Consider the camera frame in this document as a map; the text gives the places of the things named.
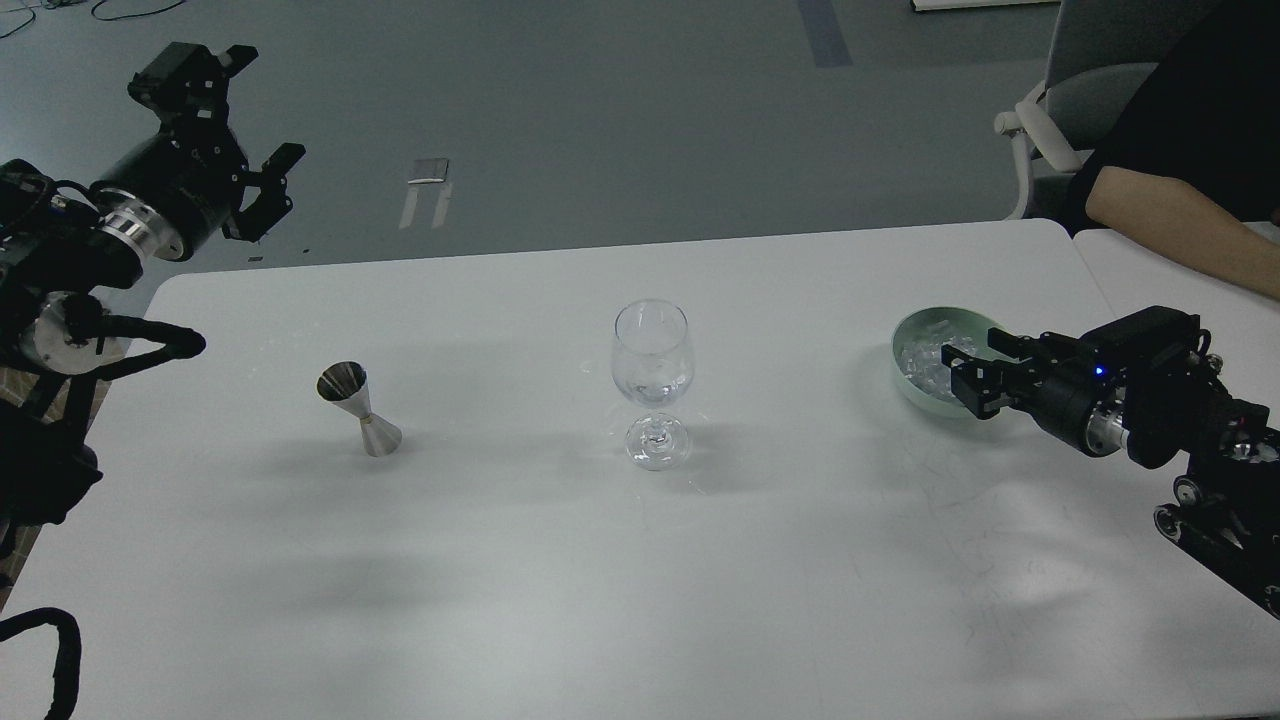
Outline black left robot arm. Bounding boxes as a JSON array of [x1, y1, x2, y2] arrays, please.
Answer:
[[1, 42, 305, 593]]

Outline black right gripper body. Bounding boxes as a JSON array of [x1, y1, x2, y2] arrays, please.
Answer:
[[1002, 334, 1126, 457]]

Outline person forearm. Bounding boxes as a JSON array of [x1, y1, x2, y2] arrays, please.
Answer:
[[1084, 167, 1279, 300]]

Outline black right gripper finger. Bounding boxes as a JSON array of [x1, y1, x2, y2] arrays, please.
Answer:
[[940, 345, 1011, 420], [986, 327, 1046, 361]]

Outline grey tape strips on floor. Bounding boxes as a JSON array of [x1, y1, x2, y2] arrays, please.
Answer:
[[397, 156, 454, 231]]

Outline black floor cable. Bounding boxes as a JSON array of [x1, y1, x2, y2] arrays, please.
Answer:
[[0, 0, 188, 41]]

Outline clear ice cubes pile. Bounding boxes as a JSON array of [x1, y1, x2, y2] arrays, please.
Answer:
[[899, 334, 980, 395]]

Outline green bowl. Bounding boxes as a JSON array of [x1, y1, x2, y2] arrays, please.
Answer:
[[890, 306, 1000, 421]]

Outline clear wine glass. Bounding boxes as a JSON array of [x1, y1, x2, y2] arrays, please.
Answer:
[[611, 299, 695, 471]]

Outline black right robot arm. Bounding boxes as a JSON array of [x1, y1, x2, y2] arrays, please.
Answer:
[[940, 306, 1279, 615]]

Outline steel double jigger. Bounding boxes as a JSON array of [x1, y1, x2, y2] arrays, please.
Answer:
[[316, 361, 403, 457]]

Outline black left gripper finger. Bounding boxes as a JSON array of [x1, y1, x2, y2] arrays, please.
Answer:
[[127, 42, 259, 133], [221, 143, 306, 243]]

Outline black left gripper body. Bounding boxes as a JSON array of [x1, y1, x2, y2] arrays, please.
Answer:
[[92, 110, 262, 263]]

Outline white office chair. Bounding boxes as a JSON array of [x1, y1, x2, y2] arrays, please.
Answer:
[[995, 1, 1216, 220]]

